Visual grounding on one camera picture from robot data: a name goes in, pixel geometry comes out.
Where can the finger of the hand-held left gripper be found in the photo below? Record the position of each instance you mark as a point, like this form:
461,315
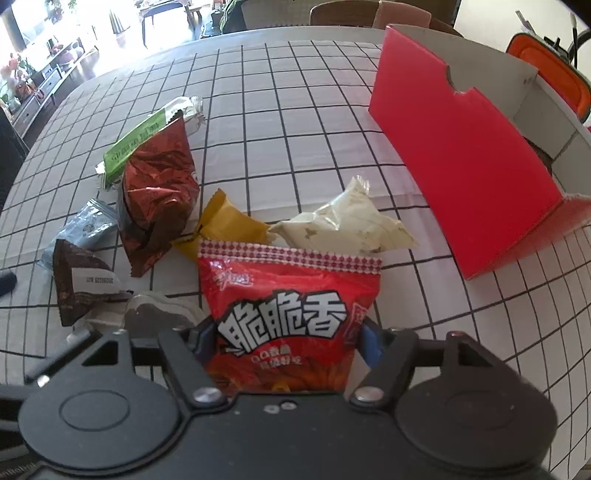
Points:
4,282

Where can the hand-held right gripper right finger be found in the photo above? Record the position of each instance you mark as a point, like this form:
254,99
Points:
372,345

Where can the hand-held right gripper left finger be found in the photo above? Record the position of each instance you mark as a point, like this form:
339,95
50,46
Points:
199,345

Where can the white and grey snack packet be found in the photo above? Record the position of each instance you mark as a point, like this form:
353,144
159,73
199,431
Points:
147,314

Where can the dark brown snack packet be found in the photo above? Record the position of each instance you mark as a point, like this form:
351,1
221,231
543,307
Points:
78,281

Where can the red snack packet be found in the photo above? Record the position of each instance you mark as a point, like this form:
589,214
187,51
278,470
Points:
286,318

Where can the light blue snack packet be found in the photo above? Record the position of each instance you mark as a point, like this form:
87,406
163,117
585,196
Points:
85,230

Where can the yellow snack packet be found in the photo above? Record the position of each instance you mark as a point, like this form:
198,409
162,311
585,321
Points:
226,226

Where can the cream snack packet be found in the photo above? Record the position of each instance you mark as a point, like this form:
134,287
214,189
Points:
341,226

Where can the dark red foil packet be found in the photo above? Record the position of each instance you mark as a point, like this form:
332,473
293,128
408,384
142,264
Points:
154,189

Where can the clear plastic tube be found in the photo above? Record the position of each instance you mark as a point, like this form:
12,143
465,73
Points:
138,138

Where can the red cardboard box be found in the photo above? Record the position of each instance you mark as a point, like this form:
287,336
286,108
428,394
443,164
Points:
466,152

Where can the low tv cabinet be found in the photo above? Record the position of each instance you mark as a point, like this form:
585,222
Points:
39,87

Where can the black grid tablecloth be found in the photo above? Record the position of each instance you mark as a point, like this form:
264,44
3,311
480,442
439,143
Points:
295,115

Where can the orange container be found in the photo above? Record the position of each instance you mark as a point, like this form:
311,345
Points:
551,69

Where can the brown chair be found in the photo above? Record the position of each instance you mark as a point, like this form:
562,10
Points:
344,13

